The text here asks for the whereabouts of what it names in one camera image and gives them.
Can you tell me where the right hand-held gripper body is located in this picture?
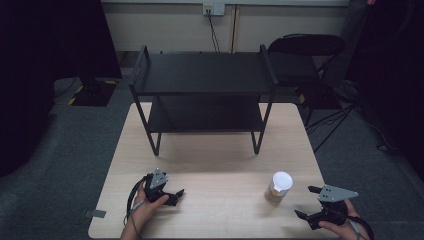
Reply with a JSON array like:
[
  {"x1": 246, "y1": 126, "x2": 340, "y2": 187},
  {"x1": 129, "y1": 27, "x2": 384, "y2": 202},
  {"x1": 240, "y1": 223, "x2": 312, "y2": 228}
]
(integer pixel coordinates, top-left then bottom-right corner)
[{"x1": 306, "y1": 184, "x2": 360, "y2": 231}]

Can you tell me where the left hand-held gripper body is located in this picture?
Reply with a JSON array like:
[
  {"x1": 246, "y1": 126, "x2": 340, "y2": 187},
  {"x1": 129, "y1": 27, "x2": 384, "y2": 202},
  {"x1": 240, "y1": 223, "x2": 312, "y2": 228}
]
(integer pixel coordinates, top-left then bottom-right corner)
[{"x1": 143, "y1": 167, "x2": 174, "y2": 204}]

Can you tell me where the person's left hand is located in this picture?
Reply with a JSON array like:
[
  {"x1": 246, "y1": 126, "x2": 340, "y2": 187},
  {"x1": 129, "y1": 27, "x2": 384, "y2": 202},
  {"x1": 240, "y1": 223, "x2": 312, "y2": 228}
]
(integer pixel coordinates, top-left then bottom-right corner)
[{"x1": 127, "y1": 182, "x2": 170, "y2": 234}]

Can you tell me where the person's right hand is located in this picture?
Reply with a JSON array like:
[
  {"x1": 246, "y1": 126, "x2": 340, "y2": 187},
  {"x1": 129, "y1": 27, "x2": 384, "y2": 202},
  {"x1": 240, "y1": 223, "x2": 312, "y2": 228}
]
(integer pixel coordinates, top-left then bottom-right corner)
[{"x1": 318, "y1": 198, "x2": 363, "y2": 240}]

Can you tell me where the jar with white lid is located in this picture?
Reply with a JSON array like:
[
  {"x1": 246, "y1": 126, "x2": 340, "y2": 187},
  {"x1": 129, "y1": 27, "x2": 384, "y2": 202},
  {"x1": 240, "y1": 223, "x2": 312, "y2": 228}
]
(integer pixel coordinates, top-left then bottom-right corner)
[{"x1": 264, "y1": 170, "x2": 294, "y2": 206}]

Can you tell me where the grey tape piece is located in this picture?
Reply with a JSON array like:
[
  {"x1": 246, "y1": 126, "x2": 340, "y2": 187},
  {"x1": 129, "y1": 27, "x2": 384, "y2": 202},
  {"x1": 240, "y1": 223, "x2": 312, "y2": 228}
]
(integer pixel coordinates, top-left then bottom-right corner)
[{"x1": 84, "y1": 209, "x2": 107, "y2": 220}]

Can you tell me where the black box with yellow label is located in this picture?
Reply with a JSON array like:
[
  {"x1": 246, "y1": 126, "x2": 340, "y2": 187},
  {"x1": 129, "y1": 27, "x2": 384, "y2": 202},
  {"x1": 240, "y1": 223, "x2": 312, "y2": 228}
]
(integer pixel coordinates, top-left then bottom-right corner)
[{"x1": 295, "y1": 83, "x2": 342, "y2": 111}]

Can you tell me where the black stand base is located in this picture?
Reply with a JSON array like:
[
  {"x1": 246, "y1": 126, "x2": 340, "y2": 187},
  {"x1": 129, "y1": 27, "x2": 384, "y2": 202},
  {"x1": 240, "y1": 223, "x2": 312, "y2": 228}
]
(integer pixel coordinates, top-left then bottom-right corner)
[{"x1": 67, "y1": 76, "x2": 120, "y2": 108}]

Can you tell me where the black two-tier shelf rack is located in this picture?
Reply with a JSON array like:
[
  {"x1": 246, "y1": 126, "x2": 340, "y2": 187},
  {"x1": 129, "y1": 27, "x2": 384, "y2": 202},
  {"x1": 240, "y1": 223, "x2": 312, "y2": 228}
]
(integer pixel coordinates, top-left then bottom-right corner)
[{"x1": 128, "y1": 43, "x2": 280, "y2": 157}]

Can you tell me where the black folding chair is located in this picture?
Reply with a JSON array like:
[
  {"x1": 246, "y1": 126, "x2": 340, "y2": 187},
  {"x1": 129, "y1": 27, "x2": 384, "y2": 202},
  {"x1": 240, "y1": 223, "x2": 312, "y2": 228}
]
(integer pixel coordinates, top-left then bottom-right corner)
[{"x1": 267, "y1": 33, "x2": 347, "y2": 128}]

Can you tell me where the dark curtain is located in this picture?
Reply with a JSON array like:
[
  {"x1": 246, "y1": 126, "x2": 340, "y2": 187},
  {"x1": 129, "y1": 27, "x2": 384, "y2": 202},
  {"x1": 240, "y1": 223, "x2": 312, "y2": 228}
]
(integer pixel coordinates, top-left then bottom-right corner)
[
  {"x1": 0, "y1": 0, "x2": 123, "y2": 178},
  {"x1": 344, "y1": 0, "x2": 424, "y2": 181}
]

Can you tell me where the left hand-held gripper cable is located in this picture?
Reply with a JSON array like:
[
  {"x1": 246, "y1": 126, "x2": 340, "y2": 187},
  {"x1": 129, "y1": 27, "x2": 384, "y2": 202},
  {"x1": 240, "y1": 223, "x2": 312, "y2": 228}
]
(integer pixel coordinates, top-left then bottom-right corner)
[{"x1": 123, "y1": 175, "x2": 148, "y2": 240}]

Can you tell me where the hand-held gripper cable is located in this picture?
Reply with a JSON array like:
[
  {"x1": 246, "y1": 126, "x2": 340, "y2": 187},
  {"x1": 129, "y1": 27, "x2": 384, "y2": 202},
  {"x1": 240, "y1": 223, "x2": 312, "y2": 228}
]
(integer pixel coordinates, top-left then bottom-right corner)
[
  {"x1": 346, "y1": 215, "x2": 375, "y2": 240},
  {"x1": 123, "y1": 175, "x2": 148, "y2": 240}
]

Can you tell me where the right hand-held gripper cable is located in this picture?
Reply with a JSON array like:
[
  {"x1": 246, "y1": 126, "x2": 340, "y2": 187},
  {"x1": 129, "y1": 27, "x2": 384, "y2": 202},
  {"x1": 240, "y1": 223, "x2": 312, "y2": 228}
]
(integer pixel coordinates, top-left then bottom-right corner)
[{"x1": 346, "y1": 215, "x2": 375, "y2": 240}]

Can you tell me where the black power cable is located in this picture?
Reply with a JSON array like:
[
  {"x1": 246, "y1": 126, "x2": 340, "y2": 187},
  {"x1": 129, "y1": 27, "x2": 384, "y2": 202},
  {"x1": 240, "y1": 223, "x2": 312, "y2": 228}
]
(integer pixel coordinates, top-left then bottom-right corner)
[{"x1": 206, "y1": 9, "x2": 221, "y2": 54}]

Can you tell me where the white wall socket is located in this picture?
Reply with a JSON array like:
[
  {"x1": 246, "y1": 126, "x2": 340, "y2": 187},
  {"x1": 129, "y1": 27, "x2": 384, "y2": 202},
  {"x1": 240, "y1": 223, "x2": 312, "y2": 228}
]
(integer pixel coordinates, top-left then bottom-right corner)
[{"x1": 202, "y1": 2, "x2": 226, "y2": 17}]

